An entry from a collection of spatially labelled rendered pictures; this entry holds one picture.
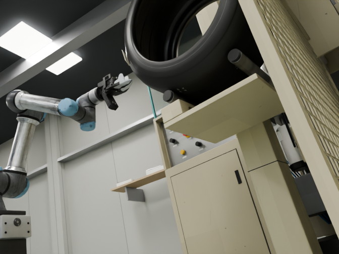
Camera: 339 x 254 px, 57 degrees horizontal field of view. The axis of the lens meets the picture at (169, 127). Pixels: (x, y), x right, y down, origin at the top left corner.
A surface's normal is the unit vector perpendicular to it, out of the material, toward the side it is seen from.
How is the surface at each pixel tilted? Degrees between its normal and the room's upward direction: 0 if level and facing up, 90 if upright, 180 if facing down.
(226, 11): 97
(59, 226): 90
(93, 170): 90
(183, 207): 90
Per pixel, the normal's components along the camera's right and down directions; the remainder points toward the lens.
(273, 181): -0.62, -0.19
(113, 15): 0.22, 0.89
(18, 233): 0.85, -0.37
